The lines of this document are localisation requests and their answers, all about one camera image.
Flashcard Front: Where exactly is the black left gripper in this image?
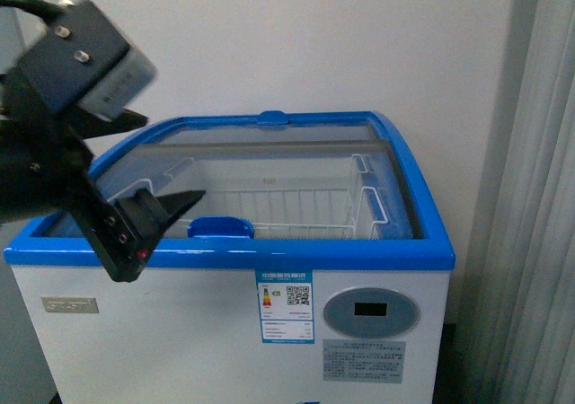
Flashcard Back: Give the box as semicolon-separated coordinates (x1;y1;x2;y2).
1;69;206;282

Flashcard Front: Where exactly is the sliding glass freezer lid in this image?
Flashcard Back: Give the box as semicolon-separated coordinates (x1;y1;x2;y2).
43;139;423;240

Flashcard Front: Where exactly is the rear glass freezer lid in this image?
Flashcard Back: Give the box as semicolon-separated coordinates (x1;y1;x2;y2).
158;124;376;145

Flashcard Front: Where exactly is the white blue chest freezer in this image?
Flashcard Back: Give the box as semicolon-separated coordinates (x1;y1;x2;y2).
4;111;455;403

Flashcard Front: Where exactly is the white pleated curtain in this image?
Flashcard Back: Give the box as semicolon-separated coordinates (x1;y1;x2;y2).
458;0;574;403

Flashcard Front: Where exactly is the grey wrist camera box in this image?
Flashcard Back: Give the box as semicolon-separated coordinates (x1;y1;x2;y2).
5;0;156;122

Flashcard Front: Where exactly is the white wire freezer basket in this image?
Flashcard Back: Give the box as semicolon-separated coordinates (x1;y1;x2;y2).
109;154;391;240

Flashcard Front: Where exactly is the black camera cable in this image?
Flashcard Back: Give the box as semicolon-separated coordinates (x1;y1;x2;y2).
0;0;64;19

